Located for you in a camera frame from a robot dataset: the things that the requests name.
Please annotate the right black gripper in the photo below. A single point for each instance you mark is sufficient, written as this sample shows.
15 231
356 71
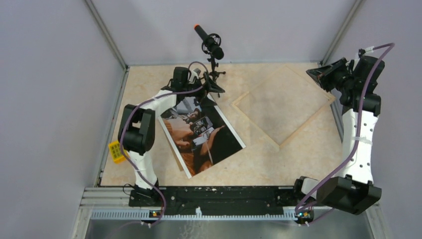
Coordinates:
319 75

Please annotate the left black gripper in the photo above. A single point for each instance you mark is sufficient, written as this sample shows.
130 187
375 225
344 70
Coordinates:
211 87

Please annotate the light wooden picture frame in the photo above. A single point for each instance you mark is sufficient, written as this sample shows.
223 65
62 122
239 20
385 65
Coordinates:
282 104

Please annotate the glossy printed photo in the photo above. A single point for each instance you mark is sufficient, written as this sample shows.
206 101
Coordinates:
200 134

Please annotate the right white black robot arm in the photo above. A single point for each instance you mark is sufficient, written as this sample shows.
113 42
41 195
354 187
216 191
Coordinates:
350 186

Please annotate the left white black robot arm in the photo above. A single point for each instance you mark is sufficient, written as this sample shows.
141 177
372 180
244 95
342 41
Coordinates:
137 127

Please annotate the black mini tripod stand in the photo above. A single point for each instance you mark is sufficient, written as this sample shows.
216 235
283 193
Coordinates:
214 74

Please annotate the black microphone orange tip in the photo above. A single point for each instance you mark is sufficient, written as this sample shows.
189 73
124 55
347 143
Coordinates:
211 44

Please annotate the brown cardboard backing board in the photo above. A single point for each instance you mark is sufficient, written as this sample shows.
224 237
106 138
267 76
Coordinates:
180 166

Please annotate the yellow plastic block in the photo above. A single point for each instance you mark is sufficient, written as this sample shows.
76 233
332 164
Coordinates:
115 152

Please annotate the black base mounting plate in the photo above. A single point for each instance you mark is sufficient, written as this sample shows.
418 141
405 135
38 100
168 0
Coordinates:
218 200

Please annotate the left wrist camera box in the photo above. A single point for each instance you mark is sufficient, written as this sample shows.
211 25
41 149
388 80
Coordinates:
197 72

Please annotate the white cable duct rail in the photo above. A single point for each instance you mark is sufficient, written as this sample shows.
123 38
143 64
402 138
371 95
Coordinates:
146 215

